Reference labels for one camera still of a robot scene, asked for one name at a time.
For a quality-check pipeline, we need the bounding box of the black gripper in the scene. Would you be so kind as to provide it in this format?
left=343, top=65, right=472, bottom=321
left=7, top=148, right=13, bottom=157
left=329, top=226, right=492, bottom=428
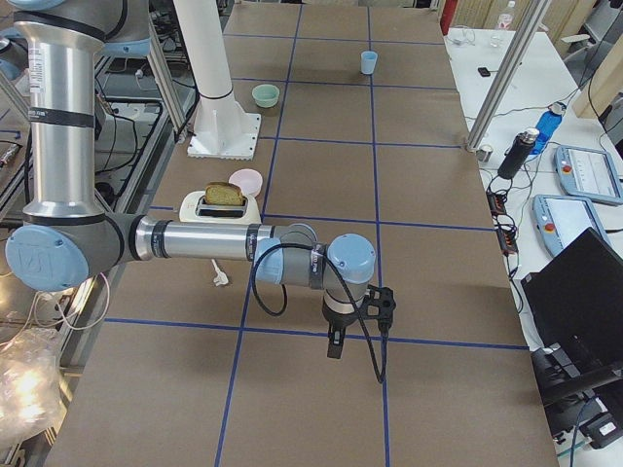
left=322, top=305, right=358, bottom=359

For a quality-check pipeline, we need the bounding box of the light blue plastic cup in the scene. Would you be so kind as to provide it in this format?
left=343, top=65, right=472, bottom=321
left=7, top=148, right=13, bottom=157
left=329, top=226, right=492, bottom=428
left=360, top=51, right=378, bottom=76

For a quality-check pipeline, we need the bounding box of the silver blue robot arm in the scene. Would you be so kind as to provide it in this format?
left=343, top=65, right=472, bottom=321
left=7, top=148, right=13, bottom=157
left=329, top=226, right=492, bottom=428
left=6, top=1, right=382, bottom=358

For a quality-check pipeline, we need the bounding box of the white toaster plug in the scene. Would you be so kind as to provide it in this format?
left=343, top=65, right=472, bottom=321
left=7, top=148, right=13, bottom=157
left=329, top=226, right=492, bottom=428
left=211, top=259, right=230, bottom=287

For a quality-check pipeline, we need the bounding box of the pink bowl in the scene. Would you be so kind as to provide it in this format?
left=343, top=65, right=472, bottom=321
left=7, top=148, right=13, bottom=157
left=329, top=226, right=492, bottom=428
left=229, top=168, right=264, bottom=198

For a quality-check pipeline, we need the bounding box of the toast bread slice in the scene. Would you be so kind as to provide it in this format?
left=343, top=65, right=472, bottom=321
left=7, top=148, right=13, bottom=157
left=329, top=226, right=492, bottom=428
left=204, top=182, right=244, bottom=206

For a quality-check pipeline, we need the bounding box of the cream white toaster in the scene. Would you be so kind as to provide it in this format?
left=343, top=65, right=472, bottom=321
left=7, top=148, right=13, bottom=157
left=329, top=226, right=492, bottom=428
left=179, top=191, right=261, bottom=225

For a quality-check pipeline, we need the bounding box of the black power strip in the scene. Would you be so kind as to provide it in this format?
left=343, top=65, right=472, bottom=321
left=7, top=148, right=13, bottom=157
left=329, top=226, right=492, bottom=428
left=486, top=191, right=519, bottom=257

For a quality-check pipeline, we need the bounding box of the small metal cup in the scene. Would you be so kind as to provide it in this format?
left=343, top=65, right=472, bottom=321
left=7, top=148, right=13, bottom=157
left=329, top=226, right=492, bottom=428
left=476, top=144, right=494, bottom=162

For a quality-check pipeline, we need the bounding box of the black laptop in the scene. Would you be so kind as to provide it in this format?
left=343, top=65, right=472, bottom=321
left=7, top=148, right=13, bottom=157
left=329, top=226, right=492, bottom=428
left=522, top=228, right=622, bottom=365

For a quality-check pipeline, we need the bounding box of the mint green bowl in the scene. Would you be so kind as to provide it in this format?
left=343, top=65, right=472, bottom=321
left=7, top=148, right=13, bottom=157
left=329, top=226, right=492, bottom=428
left=251, top=84, right=280, bottom=108

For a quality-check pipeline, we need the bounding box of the teach pendant near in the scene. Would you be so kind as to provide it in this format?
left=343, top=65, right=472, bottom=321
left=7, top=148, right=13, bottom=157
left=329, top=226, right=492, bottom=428
left=532, top=195, right=609, bottom=257

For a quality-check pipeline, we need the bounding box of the teach pendant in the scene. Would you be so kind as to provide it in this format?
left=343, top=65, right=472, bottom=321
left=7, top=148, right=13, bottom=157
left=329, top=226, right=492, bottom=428
left=554, top=146, right=622, bottom=205
left=532, top=195, right=609, bottom=257

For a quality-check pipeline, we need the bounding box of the black thermos bottle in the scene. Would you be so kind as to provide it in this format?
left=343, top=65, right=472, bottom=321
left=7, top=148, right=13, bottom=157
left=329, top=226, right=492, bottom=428
left=497, top=127, right=539, bottom=180

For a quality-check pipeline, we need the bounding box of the teach pendant far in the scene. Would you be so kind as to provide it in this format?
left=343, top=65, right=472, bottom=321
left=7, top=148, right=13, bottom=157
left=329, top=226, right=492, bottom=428
left=554, top=146, right=622, bottom=205

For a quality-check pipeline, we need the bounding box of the crumpled plastic bag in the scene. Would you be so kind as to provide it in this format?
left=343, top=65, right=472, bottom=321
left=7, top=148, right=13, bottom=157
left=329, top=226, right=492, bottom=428
left=1, top=328, right=60, bottom=449

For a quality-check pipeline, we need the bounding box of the blue water bottle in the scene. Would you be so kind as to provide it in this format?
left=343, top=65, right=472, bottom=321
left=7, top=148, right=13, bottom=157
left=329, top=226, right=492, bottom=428
left=530, top=101, right=567, bottom=159

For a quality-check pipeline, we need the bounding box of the clear plastic bottle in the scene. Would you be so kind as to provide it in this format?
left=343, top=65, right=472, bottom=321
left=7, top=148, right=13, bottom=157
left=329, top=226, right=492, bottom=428
left=495, top=0, right=516, bottom=31

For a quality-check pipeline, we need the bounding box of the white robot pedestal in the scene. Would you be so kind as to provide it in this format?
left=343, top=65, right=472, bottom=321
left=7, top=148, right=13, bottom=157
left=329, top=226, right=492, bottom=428
left=174, top=0, right=261, bottom=160

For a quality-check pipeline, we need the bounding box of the aluminium frame post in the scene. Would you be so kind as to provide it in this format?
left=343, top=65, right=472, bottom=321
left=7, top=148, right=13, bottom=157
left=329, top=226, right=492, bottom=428
left=465, top=0, right=551, bottom=153

